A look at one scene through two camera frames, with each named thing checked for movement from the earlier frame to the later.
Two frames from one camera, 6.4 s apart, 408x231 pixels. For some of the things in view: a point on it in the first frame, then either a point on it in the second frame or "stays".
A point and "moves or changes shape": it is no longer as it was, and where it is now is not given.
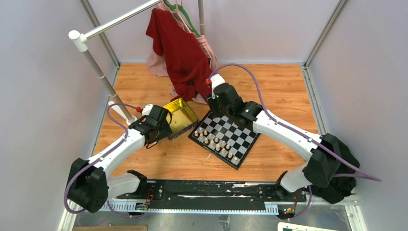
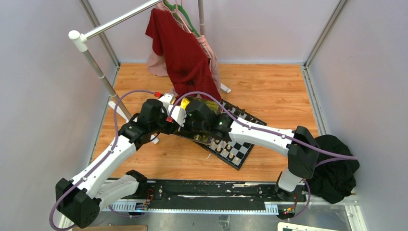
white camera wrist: x=216 y=80 to x=178 y=114
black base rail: x=208 y=196 stays
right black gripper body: x=216 y=109 to x=190 y=125
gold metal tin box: x=183 y=118 moves or changes shape
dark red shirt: x=187 y=64 stays
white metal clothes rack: x=79 y=40 stays
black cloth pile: x=341 y=186 stays
